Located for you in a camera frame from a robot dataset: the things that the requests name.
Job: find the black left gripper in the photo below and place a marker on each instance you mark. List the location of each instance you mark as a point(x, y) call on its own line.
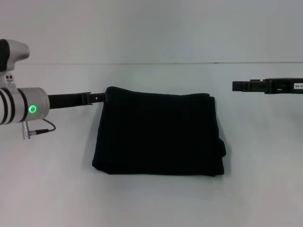
point(68, 100)

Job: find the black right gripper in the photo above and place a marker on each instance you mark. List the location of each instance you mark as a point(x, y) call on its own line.
point(284, 86)

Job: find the black t-shirt with FREE print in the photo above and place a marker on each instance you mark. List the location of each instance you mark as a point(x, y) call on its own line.
point(158, 134)

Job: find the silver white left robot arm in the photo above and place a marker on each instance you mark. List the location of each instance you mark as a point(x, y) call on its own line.
point(21, 106)

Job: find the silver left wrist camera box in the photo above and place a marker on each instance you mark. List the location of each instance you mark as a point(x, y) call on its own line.
point(14, 53)

